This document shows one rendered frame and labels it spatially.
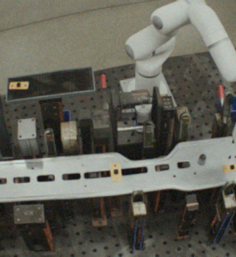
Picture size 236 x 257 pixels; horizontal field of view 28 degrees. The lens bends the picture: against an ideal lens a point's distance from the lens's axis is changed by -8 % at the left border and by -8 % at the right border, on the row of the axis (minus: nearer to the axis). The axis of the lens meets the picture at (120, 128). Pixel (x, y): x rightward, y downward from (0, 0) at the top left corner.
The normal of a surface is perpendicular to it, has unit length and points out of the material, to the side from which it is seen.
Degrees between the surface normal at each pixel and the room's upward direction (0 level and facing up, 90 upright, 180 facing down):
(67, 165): 0
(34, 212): 0
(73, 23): 0
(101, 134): 90
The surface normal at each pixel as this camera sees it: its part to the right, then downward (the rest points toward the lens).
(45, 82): 0.00, -0.59
